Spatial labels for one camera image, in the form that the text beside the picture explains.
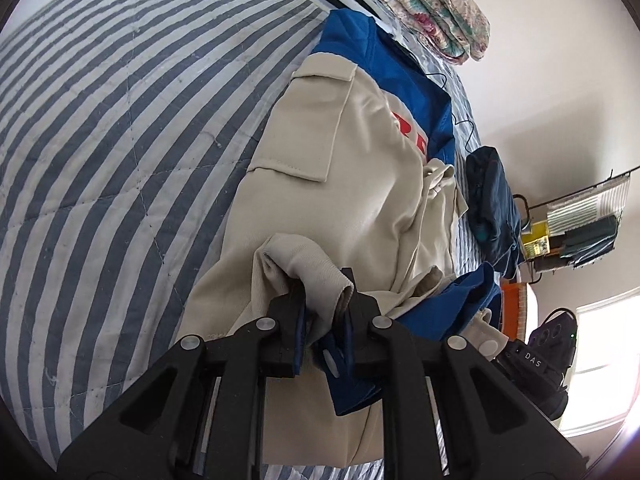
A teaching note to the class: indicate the dark navy folded garment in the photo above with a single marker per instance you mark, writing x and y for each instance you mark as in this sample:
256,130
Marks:
494,218

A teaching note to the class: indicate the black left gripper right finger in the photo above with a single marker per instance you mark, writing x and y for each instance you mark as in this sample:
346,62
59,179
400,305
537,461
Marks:
447,412

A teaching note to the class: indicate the dark hanging clothes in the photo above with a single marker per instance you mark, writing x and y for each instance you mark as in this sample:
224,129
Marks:
581,246

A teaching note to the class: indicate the orange covered small table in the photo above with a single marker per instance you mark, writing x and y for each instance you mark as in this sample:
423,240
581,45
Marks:
514,310

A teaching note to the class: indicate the yellow box on rack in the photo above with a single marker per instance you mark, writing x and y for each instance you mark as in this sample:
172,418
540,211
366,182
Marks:
535,240

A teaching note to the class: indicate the floral folded comforter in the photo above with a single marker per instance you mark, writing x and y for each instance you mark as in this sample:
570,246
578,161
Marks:
456,30

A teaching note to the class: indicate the beige and blue jacket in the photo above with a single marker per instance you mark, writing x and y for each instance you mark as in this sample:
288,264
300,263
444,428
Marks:
352,185

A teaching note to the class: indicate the blue white striped quilt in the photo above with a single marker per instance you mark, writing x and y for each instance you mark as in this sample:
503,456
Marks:
126,128

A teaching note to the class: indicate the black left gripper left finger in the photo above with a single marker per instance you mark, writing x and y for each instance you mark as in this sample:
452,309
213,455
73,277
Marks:
197,412

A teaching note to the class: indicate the striped cloth on rack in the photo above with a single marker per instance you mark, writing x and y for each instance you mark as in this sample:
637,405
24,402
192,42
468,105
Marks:
581,208

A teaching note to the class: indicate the black metal clothes rack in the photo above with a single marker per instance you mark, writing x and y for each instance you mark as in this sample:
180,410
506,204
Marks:
539,213

